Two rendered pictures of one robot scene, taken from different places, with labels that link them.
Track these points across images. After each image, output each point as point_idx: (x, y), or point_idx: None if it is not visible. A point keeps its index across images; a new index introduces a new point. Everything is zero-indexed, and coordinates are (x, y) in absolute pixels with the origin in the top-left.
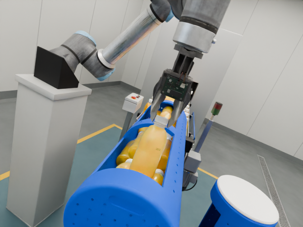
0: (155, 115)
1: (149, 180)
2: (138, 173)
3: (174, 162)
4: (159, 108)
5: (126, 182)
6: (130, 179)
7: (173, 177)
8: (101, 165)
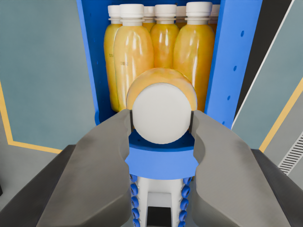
0: (130, 133)
1: (177, 156)
2: (157, 154)
3: (233, 42)
4: (128, 143)
5: (148, 174)
6: (150, 167)
7: (224, 97)
8: (89, 56)
